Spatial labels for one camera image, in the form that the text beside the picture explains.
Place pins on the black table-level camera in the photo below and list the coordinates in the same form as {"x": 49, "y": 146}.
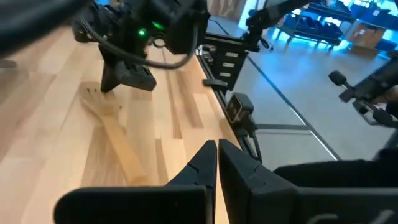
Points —
{"x": 239, "y": 107}

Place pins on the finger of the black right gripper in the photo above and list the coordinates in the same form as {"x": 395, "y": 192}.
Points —
{"x": 109, "y": 77}
{"x": 136, "y": 79}

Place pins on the black table edge bracket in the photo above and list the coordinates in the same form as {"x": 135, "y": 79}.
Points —
{"x": 214, "y": 83}

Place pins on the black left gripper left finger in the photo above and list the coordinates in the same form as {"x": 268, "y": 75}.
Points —
{"x": 140, "y": 207}

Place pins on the brown cardboard box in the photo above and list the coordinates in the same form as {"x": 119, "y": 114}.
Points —
{"x": 367, "y": 35}

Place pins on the black wheeled shelf cart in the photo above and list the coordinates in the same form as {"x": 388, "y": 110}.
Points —
{"x": 311, "y": 28}

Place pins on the black labelled drawer unit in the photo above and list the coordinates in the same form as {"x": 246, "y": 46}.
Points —
{"x": 230, "y": 65}

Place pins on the wooden slat panel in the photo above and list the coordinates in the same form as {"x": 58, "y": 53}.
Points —
{"x": 227, "y": 7}

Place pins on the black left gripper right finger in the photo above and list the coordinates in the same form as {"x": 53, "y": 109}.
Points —
{"x": 280, "y": 205}

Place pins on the black idle robot arm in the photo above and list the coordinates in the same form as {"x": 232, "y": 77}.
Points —
{"x": 264, "y": 15}

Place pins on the wooden slotted spoon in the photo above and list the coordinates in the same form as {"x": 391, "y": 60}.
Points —
{"x": 124, "y": 149}

